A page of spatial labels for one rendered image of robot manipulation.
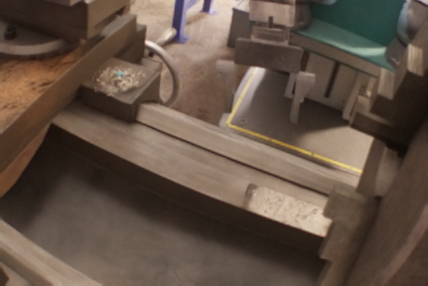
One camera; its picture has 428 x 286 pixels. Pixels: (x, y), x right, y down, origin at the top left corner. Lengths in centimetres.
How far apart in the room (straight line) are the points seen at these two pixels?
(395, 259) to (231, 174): 42
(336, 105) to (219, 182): 115
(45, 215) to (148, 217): 19
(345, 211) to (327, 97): 138
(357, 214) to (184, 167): 35
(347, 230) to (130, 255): 40
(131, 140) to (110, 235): 16
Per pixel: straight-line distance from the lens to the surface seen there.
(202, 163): 61
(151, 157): 61
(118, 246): 64
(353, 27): 142
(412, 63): 25
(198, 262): 63
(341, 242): 31
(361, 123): 36
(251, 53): 80
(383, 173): 36
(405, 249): 22
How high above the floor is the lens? 128
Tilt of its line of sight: 42 degrees down
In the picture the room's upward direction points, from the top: 10 degrees clockwise
